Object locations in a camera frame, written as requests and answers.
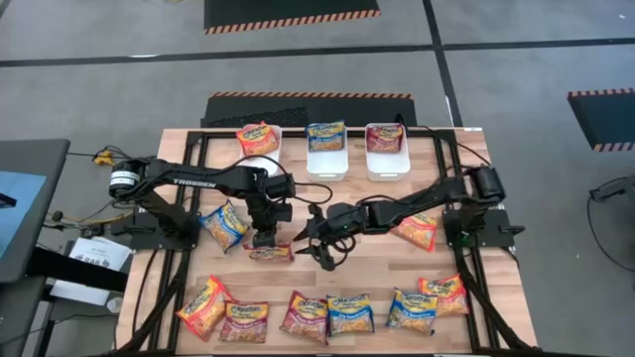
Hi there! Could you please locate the blue Maruchan ramen packet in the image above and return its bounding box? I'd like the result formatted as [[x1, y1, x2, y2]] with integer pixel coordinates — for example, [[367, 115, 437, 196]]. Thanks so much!
[[198, 199, 250, 254], [305, 119, 347, 153], [385, 287, 440, 336], [325, 293, 376, 338]]

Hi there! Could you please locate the black hazard-striped floor mat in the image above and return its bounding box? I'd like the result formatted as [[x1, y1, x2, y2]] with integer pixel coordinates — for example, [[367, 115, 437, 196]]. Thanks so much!
[[202, 0, 382, 36], [199, 91, 419, 129], [567, 87, 635, 153]]

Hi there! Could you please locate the yellow floor cable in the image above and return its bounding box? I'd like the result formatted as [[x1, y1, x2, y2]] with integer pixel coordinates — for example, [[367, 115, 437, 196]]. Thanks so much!
[[62, 210, 135, 225]]

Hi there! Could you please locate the red Maruchan ramen packet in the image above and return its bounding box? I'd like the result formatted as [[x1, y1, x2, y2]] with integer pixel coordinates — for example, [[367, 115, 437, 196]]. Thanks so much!
[[218, 300, 270, 344], [242, 241, 296, 264], [365, 123, 406, 154], [279, 290, 330, 346]]

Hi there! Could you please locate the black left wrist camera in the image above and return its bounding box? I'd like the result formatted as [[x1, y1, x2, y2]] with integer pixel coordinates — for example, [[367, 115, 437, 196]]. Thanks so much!
[[275, 200, 294, 224]]

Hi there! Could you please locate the grey low surface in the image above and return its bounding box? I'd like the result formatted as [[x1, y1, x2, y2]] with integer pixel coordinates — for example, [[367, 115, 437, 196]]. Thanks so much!
[[0, 275, 49, 357]]

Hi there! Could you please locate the white printed paper sheet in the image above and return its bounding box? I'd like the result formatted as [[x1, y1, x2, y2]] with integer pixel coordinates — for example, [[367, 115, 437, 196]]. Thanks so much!
[[49, 236, 134, 307]]

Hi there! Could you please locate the black aluminium table frame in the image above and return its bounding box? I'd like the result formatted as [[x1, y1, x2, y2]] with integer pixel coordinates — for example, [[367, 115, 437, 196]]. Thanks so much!
[[118, 128, 537, 357]]

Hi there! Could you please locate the blue sheet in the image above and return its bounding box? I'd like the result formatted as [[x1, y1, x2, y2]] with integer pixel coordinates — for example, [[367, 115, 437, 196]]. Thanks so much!
[[0, 171, 48, 259]]

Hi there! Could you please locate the white plastic bin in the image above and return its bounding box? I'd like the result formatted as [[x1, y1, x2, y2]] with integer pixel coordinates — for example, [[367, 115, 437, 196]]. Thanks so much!
[[239, 123, 283, 179], [364, 122, 412, 182], [306, 126, 350, 182]]

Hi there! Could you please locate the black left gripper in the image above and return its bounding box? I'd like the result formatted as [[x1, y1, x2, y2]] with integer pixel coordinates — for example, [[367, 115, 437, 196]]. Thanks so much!
[[246, 194, 279, 249]]

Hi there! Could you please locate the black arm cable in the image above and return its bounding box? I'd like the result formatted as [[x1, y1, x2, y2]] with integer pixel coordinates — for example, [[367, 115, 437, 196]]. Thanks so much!
[[332, 192, 398, 268], [232, 154, 334, 205]]

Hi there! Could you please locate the black floor cable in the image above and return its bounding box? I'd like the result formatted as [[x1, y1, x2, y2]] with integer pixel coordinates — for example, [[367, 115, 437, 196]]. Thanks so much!
[[586, 195, 635, 274]]

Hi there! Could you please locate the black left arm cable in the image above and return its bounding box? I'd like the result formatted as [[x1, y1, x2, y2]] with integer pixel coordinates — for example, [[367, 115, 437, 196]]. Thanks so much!
[[232, 154, 334, 205]]

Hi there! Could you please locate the orange Maruchan ramen packet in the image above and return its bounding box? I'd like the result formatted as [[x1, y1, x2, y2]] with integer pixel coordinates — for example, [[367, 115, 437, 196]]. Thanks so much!
[[390, 212, 439, 253], [417, 273, 470, 318], [235, 121, 281, 158], [176, 275, 234, 342]]

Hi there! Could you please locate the black desk crossbar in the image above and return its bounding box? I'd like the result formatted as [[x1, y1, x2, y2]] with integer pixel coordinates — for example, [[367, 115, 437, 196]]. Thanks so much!
[[27, 246, 130, 294]]

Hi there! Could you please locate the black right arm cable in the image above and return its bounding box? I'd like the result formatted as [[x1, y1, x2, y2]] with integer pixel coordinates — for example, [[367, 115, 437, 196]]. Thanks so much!
[[332, 192, 398, 268]]

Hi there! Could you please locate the grey side desk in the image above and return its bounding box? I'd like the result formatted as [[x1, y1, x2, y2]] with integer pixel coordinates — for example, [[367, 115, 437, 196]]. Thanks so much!
[[0, 138, 71, 285]]

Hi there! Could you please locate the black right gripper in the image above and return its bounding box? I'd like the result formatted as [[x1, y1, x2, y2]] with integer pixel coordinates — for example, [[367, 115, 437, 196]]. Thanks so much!
[[292, 200, 372, 273]]

